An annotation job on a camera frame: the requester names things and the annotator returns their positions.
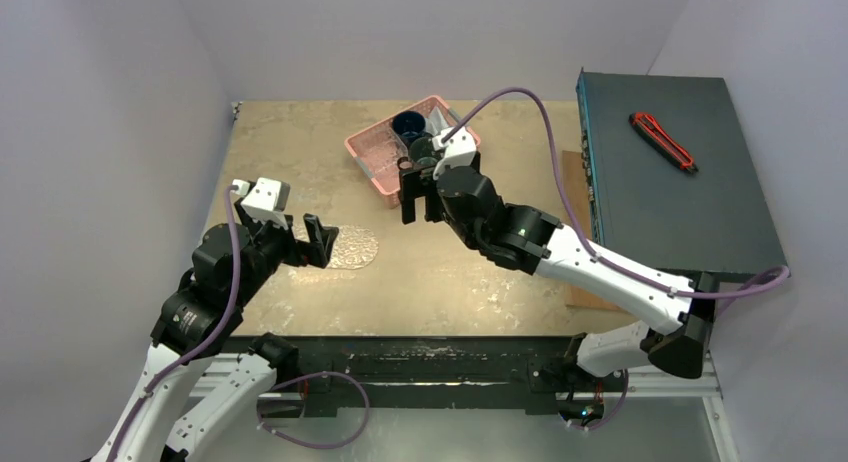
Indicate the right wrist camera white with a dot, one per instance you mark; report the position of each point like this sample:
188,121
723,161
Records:
454,146

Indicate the red black utility knife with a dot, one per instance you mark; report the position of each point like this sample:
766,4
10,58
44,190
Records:
650,130

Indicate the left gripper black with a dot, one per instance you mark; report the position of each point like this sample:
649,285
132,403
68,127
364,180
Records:
304,253

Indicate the dark blue mug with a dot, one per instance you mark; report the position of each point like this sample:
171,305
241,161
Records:
408,126

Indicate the white toothpaste black cap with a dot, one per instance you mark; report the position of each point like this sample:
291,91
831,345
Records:
437,124

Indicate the dark green mug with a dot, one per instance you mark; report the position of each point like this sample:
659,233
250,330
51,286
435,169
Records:
420,154

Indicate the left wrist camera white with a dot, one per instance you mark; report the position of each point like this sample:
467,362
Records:
262,201

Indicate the clear textured oval tray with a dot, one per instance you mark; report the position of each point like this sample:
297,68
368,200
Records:
355,248

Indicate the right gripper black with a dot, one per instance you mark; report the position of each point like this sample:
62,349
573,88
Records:
419,174

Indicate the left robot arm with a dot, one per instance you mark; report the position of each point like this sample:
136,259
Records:
230,265

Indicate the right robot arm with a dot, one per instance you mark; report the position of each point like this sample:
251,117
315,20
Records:
673,330

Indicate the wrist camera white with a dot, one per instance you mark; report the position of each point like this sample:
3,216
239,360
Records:
454,146
262,201

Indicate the dark grey metal box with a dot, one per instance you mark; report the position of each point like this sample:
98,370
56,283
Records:
715,220

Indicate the clear acrylic holder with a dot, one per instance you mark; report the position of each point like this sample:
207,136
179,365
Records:
378,150

